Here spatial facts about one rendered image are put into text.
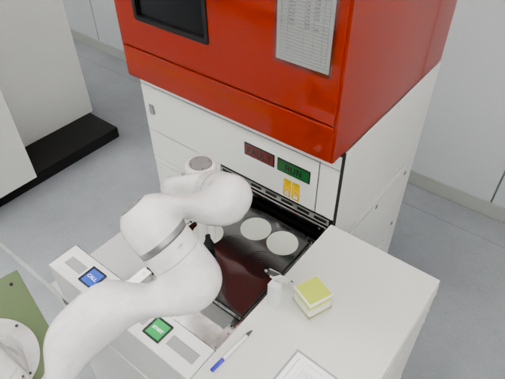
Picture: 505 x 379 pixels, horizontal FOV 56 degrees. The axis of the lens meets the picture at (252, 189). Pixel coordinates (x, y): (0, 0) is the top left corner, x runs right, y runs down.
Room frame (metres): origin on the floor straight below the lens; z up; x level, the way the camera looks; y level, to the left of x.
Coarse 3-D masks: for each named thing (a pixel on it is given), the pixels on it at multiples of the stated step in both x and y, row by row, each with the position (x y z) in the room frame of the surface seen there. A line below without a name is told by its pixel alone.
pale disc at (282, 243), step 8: (280, 232) 1.02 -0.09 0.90; (288, 232) 1.02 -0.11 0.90; (272, 240) 0.99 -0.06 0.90; (280, 240) 0.99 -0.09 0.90; (288, 240) 0.99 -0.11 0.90; (296, 240) 0.99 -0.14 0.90; (272, 248) 0.95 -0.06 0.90; (280, 248) 0.95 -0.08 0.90; (288, 248) 0.95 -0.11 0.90; (296, 248) 0.95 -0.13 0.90
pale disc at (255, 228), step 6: (246, 222) 1.07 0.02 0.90; (252, 222) 1.07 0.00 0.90; (258, 222) 1.07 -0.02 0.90; (264, 222) 1.07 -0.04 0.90; (240, 228) 1.04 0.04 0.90; (246, 228) 1.04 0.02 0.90; (252, 228) 1.04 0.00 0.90; (258, 228) 1.04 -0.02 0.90; (264, 228) 1.04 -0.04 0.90; (270, 228) 1.04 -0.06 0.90; (246, 234) 1.01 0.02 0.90; (252, 234) 1.01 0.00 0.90; (258, 234) 1.01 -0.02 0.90; (264, 234) 1.01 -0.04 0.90
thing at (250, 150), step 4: (248, 144) 1.19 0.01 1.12; (248, 148) 1.19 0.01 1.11; (252, 148) 1.18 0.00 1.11; (248, 152) 1.19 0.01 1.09; (252, 152) 1.18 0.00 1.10; (256, 152) 1.17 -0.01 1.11; (260, 152) 1.16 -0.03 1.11; (264, 152) 1.15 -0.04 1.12; (252, 156) 1.18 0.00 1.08; (256, 156) 1.17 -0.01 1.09; (260, 156) 1.16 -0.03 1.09; (264, 156) 1.15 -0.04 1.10; (268, 156) 1.14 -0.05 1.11; (272, 156) 1.13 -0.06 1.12; (264, 160) 1.15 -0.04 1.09; (268, 160) 1.14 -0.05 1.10; (272, 160) 1.13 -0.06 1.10; (268, 164) 1.14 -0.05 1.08; (272, 164) 1.13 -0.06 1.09
